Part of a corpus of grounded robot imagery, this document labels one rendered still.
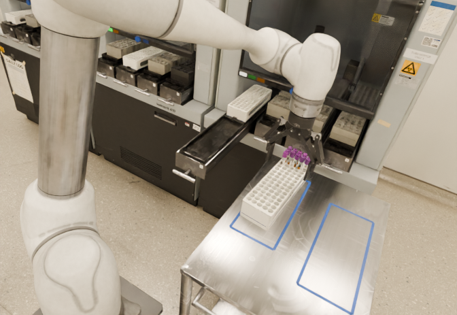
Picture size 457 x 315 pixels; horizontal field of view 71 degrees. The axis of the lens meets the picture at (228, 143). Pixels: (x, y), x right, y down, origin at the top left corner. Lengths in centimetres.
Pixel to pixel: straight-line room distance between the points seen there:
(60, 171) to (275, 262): 58
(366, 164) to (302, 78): 75
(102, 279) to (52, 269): 10
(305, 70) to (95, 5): 53
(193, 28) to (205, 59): 105
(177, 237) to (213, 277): 112
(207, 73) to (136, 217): 99
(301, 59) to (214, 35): 33
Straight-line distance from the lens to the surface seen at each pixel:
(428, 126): 264
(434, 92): 254
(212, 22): 57
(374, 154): 148
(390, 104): 138
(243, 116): 142
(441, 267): 242
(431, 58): 132
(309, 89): 85
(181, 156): 122
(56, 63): 67
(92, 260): 73
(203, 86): 166
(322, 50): 83
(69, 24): 63
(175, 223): 203
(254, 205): 95
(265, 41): 89
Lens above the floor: 156
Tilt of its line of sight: 35 degrees down
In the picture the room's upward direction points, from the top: 8 degrees clockwise
